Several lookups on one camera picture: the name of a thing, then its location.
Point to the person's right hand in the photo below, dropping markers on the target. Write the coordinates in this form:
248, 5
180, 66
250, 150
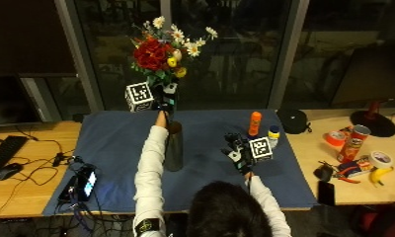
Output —
238, 154

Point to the person's left hand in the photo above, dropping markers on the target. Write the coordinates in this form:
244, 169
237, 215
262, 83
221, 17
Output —
164, 96

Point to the artificial flower bouquet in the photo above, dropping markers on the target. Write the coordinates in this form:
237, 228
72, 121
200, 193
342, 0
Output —
156, 54

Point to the white marker cube left glove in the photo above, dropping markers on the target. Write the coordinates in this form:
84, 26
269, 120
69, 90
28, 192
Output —
140, 96

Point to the white marker cube glove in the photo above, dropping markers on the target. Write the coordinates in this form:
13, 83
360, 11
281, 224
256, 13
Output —
140, 96
261, 148

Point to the white marker cube right glove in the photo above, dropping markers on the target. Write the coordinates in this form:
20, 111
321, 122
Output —
261, 148

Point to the orange bottle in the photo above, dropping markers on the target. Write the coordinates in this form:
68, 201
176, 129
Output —
256, 123

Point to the small blue-capped bottle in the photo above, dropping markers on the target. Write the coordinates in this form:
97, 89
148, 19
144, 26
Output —
274, 135

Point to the tall dark vase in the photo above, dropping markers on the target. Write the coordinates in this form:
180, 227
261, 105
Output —
174, 148

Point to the black cap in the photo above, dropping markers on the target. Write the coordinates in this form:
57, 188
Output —
293, 121

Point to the blue table cloth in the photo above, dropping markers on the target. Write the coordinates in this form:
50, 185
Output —
114, 144

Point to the orange tape roll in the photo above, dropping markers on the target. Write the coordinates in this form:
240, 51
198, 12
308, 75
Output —
336, 138

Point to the black smartphone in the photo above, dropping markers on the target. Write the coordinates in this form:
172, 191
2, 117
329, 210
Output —
326, 193

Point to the red chips can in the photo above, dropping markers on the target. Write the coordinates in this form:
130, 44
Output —
353, 144

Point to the colourful snack packet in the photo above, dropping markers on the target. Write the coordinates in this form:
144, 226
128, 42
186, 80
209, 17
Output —
354, 167

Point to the phone with lit screen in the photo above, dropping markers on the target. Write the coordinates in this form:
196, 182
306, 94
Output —
88, 182

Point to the black round base red stem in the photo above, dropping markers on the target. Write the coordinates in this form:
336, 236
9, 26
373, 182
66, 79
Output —
375, 121

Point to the white tape roll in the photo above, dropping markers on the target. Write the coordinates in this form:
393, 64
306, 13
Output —
381, 159

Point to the black monitor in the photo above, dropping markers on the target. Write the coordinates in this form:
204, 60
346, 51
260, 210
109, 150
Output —
9, 100

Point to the yellow banana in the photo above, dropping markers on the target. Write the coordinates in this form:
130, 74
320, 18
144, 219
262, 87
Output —
379, 174

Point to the black power bank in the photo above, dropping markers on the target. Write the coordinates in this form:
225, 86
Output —
68, 189

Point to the black keyboard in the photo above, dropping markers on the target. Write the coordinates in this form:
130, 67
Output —
4, 154

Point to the red chair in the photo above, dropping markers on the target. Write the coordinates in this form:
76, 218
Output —
382, 219

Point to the dark grey computer mouse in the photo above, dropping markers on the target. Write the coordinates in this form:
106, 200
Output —
9, 171

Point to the grey window frame post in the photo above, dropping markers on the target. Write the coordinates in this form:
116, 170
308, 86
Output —
80, 56
288, 56

